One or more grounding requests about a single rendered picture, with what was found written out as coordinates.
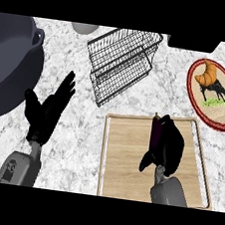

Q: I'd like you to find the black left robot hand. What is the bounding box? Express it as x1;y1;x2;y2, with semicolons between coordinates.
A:
17;65;80;150

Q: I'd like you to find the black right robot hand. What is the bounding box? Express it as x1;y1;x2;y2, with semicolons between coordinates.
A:
137;111;189;179

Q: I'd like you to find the dark purple eggplant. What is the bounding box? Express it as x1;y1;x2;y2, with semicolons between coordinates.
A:
147;112;167;155

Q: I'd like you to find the pale wooden tray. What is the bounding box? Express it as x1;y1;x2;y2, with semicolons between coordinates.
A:
95;106;225;212

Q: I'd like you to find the large dark grey pot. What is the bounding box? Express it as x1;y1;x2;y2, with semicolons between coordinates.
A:
0;12;51;127

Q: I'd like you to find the oval red-rimmed placemat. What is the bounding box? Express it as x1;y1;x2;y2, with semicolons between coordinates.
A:
180;56;225;133

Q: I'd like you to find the orange croissant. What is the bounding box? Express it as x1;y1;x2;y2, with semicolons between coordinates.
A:
192;59;221;89

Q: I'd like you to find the grey rounded bowl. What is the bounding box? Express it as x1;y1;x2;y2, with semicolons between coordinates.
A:
69;22;100;37

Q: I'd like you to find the black wire tiered basket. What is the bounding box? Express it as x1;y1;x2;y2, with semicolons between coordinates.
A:
79;24;165;114

